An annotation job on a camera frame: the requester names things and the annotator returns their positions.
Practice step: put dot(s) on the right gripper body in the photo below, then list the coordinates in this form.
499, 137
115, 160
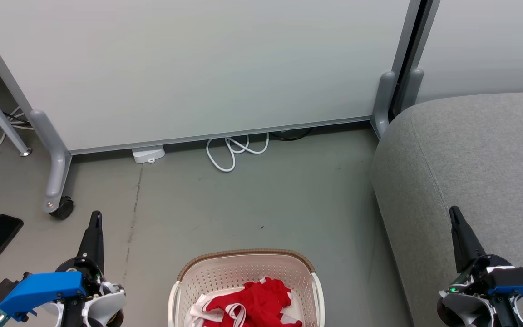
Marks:
475, 279

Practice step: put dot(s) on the grey partition foot with caster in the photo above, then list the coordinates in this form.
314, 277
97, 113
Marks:
55, 154

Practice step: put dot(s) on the left blue camera mount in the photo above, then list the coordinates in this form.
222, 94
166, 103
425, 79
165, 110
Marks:
39, 290

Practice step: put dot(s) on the black caster wheel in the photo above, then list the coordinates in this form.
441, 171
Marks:
64, 209

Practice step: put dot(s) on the red jersey with white stripes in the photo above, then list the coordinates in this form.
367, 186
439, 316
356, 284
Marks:
257, 304

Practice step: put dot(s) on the grey fabric sofa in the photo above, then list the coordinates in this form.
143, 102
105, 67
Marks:
470, 172

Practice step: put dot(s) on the white perforated laundry basket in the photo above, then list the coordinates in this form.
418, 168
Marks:
239, 268

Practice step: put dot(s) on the short grey partition foot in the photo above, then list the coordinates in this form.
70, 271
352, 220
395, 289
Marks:
384, 100
415, 86

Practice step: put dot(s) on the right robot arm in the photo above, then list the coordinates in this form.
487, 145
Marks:
463, 311

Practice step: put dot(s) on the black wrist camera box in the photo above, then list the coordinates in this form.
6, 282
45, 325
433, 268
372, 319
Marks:
2, 290
520, 274

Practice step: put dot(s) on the white partition panel narrow frame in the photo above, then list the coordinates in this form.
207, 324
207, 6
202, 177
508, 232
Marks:
493, 45

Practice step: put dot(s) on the right black wrist camera box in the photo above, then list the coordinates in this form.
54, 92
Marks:
520, 274

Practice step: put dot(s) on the white power adapter box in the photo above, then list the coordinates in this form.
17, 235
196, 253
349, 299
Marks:
149, 154

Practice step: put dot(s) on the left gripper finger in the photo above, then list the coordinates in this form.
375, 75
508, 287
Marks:
93, 240

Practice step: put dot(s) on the large white partition panel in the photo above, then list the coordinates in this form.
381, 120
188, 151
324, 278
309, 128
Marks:
198, 68

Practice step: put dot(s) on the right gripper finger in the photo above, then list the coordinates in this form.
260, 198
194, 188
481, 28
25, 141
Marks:
463, 245

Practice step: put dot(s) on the left black wrist camera box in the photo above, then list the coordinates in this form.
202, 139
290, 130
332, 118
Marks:
2, 290

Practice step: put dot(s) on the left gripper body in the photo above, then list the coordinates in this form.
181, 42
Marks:
90, 271

